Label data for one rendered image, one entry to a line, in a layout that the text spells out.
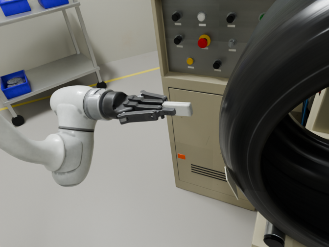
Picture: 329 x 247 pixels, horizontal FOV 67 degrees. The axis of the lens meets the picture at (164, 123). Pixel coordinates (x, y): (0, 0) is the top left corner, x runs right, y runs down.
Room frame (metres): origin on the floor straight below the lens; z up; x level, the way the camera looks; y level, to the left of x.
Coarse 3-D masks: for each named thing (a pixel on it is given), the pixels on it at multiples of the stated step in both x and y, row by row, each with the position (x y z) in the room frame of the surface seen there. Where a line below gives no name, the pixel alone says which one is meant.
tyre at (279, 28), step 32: (288, 0) 0.37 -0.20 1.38; (320, 0) 0.29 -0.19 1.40; (256, 32) 0.40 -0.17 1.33; (288, 32) 0.29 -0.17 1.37; (320, 32) 0.26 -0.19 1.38; (256, 64) 0.31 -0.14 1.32; (288, 64) 0.27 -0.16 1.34; (320, 64) 0.25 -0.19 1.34; (224, 96) 0.35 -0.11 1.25; (256, 96) 0.28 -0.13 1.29; (288, 96) 0.26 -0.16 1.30; (224, 128) 0.33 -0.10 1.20; (256, 128) 0.28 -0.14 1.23; (288, 128) 0.48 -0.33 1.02; (224, 160) 0.33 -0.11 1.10; (256, 160) 0.27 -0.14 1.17; (288, 160) 0.44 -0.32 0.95; (320, 160) 0.43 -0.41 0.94; (256, 192) 0.27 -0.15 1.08; (288, 192) 0.35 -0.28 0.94; (320, 192) 0.35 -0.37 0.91; (288, 224) 0.23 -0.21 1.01; (320, 224) 0.27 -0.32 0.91
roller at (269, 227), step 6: (270, 228) 0.27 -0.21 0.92; (276, 228) 0.27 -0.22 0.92; (264, 234) 0.27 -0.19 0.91; (270, 234) 0.26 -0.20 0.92; (276, 234) 0.26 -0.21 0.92; (282, 234) 0.26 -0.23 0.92; (264, 240) 0.26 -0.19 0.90; (270, 240) 0.25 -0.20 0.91; (276, 240) 0.25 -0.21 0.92; (282, 240) 0.25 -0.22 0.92; (270, 246) 0.25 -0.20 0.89; (276, 246) 0.24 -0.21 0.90; (282, 246) 0.24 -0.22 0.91
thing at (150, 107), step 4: (124, 104) 0.53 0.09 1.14; (128, 104) 0.52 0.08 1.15; (132, 104) 0.52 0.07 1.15; (136, 104) 0.52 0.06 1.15; (140, 104) 0.52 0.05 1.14; (136, 108) 0.51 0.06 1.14; (140, 108) 0.50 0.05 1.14; (144, 108) 0.50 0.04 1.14; (148, 108) 0.49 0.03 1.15; (152, 108) 0.49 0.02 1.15; (156, 108) 0.48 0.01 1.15; (160, 108) 0.48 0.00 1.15; (160, 116) 0.48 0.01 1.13
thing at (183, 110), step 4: (164, 104) 0.48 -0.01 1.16; (168, 104) 0.48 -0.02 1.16; (172, 104) 0.47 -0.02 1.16; (176, 104) 0.47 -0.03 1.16; (180, 104) 0.47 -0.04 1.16; (184, 104) 0.46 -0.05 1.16; (188, 104) 0.46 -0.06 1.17; (176, 108) 0.47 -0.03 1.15; (180, 108) 0.46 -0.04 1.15; (184, 108) 0.46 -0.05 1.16; (188, 108) 0.45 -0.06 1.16; (176, 112) 0.47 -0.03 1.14; (180, 112) 0.46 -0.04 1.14; (184, 112) 0.46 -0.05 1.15; (188, 112) 0.45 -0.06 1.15
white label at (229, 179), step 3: (225, 168) 0.33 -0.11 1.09; (225, 171) 0.32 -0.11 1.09; (228, 174) 0.32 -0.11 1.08; (228, 177) 0.31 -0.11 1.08; (231, 177) 0.32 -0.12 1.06; (228, 180) 0.30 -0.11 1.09; (231, 180) 0.31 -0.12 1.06; (228, 183) 0.29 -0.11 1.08; (231, 183) 0.30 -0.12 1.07; (234, 183) 0.32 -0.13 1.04; (231, 186) 0.29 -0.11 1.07; (234, 186) 0.31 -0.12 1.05; (234, 189) 0.30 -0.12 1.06; (234, 192) 0.29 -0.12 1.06; (237, 195) 0.29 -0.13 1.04; (237, 198) 0.28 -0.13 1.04
